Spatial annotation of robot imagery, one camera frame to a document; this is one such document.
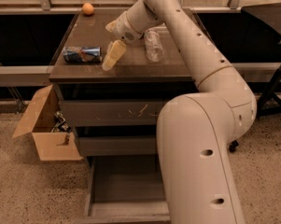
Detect grey drawer cabinet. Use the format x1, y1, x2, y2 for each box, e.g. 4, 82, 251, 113
48, 7, 225, 224

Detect grey top drawer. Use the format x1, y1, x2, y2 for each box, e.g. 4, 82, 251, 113
60, 100, 165, 127

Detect open cardboard box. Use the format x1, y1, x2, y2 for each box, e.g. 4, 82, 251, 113
13, 85, 82, 161

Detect items inside cardboard box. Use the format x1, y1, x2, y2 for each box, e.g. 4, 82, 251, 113
51, 111, 71, 133

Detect clear plastic bottle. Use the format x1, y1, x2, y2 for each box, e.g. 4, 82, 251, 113
144, 29, 164, 63

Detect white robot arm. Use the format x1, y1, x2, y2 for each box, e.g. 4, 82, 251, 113
106, 0, 257, 224

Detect black rolling stand base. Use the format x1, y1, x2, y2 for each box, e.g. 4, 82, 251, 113
228, 54, 281, 153

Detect dark side table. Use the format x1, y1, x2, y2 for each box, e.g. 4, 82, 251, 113
241, 3, 281, 36

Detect blue silver redbull can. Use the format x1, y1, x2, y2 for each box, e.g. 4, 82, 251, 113
63, 47, 102, 63

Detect grey middle drawer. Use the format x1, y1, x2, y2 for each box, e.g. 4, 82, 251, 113
75, 136, 157, 156

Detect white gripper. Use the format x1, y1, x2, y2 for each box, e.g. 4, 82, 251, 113
102, 11, 142, 71

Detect grey open bottom drawer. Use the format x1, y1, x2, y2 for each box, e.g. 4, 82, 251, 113
75, 154, 171, 224

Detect orange fruit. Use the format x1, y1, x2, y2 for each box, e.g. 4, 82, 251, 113
82, 3, 94, 16

